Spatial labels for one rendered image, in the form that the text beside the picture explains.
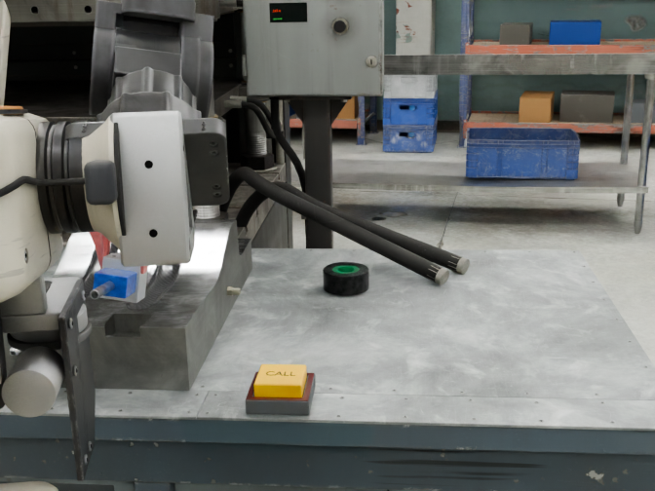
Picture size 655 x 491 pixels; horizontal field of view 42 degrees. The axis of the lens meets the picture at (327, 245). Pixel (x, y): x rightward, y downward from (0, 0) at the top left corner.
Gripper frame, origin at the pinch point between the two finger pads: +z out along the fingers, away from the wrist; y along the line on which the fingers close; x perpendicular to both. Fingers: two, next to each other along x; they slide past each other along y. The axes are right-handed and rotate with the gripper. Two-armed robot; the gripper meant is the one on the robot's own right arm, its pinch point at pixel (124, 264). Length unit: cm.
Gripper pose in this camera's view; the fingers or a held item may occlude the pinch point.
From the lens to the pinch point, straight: 113.9
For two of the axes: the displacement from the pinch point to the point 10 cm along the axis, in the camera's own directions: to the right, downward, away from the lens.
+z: -1.2, 9.8, 1.5
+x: -0.7, 1.4, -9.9
